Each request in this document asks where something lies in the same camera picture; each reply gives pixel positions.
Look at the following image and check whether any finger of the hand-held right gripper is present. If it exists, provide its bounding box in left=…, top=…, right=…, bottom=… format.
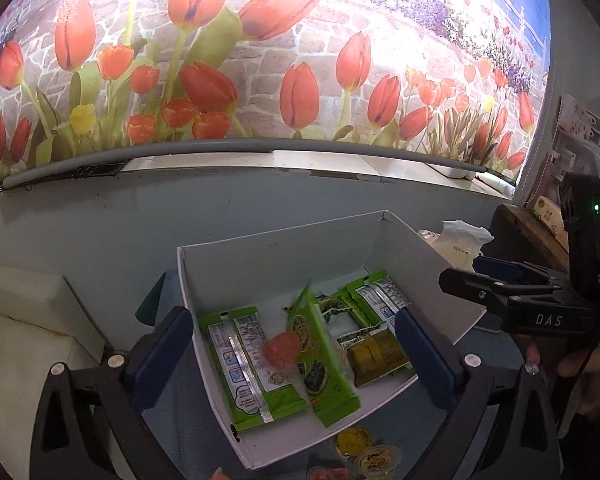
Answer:
left=439, top=267, right=561, bottom=318
left=472, top=255, right=568, bottom=288

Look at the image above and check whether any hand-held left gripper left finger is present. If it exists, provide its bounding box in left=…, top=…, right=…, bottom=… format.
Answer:
left=30, top=305, right=196, bottom=480

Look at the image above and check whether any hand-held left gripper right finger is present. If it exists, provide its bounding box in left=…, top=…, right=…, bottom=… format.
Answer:
left=394, top=307, right=566, bottom=480

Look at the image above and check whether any olive yellow snack packet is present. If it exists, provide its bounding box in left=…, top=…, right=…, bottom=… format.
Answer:
left=339, top=327, right=413, bottom=388

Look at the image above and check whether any small green snack packet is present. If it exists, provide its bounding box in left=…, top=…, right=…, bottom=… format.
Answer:
left=337, top=287, right=381, bottom=333

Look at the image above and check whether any dark green landscape snack packet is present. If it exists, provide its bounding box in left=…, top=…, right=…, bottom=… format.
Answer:
left=316, top=294, right=356, bottom=323

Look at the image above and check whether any pink jelly cup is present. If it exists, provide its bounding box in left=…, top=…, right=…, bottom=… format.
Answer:
left=261, top=331, right=303, bottom=367
left=306, top=465, right=356, bottom=480

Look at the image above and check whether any white cardboard box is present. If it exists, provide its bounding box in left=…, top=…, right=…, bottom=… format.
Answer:
left=176, top=209, right=488, bottom=471

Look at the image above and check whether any brown stone counter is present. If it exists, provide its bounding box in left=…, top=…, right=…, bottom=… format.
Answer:
left=490, top=202, right=571, bottom=273

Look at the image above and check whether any white plastic bag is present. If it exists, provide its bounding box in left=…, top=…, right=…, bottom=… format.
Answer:
left=419, top=220, right=495, bottom=273

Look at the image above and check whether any cream patterned carton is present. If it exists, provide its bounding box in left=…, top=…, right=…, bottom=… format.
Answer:
left=532, top=195, right=568, bottom=233

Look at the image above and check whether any blue tablecloth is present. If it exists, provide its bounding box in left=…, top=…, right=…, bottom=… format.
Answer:
left=135, top=270, right=526, bottom=480

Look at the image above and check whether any yellow jelly cup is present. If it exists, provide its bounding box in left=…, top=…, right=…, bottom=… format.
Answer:
left=334, top=426, right=376, bottom=461
left=354, top=444, right=405, bottom=478

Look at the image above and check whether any floral tissue pack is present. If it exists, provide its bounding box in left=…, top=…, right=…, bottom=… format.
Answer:
left=555, top=95, right=600, bottom=146

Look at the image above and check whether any cream leather sofa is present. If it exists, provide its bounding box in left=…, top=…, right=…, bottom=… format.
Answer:
left=0, top=260, right=113, bottom=461

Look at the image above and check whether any black flat device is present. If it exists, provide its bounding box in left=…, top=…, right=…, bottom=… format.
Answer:
left=67, top=162, right=126, bottom=178

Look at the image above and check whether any tulip print window blind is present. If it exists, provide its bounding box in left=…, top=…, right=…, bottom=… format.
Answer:
left=0, top=0, right=553, bottom=196

